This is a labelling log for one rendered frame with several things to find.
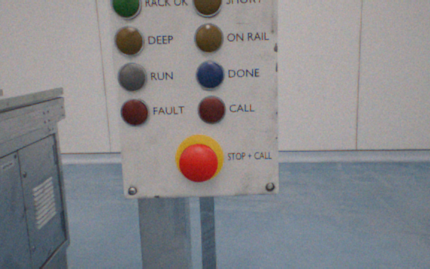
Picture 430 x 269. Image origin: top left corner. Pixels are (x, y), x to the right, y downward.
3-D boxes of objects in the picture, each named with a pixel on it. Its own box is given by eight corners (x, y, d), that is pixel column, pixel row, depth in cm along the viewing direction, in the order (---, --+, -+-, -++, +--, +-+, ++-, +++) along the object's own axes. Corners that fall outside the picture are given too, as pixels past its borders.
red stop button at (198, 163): (219, 184, 41) (217, 145, 40) (179, 184, 41) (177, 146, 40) (219, 171, 45) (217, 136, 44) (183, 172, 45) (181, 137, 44)
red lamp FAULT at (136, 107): (148, 125, 42) (146, 99, 41) (122, 126, 42) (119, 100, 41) (149, 124, 43) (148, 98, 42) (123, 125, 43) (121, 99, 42)
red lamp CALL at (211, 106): (225, 123, 42) (224, 96, 41) (198, 124, 42) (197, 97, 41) (225, 122, 43) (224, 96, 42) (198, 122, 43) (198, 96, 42)
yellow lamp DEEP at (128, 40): (142, 54, 41) (140, 26, 40) (115, 55, 41) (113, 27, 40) (144, 54, 41) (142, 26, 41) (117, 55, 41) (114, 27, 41)
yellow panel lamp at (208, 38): (222, 52, 40) (222, 23, 40) (195, 53, 40) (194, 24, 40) (222, 52, 41) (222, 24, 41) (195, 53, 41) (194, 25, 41)
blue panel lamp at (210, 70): (224, 88, 41) (223, 60, 41) (197, 89, 41) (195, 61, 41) (224, 87, 42) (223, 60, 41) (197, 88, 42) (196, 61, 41)
